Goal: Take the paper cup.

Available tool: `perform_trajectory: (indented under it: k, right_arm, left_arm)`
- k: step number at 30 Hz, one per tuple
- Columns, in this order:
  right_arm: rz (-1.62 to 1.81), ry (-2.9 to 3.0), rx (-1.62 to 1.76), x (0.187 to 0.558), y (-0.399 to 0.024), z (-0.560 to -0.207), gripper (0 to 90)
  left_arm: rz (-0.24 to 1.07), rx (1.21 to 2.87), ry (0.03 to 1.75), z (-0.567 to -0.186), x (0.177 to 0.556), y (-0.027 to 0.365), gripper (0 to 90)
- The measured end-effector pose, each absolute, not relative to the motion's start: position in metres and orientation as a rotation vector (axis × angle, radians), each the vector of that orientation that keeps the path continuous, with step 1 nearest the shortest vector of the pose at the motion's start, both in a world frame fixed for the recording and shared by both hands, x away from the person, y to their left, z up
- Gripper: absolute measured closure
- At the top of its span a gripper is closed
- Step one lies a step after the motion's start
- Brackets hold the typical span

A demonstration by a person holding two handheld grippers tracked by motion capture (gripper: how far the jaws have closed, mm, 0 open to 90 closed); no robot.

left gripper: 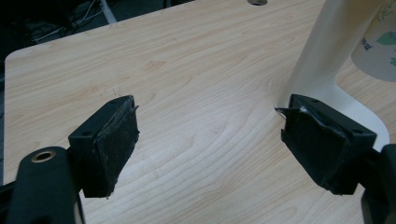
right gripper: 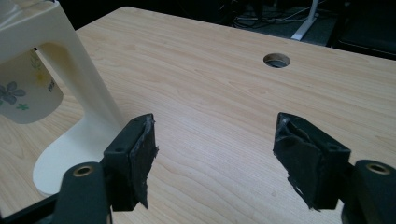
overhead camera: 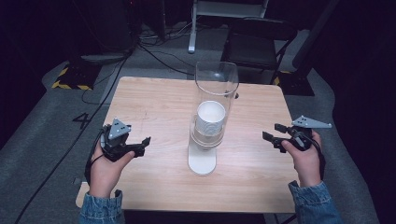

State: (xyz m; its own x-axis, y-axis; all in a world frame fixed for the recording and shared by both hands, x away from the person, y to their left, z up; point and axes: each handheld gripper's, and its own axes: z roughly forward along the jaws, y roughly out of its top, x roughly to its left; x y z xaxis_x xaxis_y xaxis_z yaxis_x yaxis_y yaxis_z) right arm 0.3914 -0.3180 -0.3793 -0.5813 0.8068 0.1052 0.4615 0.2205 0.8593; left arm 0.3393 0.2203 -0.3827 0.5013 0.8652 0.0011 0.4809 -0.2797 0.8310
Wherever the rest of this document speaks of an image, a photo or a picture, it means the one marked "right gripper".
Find white floral mug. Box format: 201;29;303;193
0;48;64;125

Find cream plastic cup dispenser stand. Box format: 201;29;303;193
0;0;127;198

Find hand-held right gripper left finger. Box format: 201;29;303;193
102;113;160;213

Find dark box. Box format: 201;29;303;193
330;0;396;60

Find white metal stand leg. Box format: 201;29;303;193
290;0;320;42

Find cables on floor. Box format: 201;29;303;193
232;4;314;30

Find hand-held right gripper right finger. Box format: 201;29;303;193
272;112;353;212

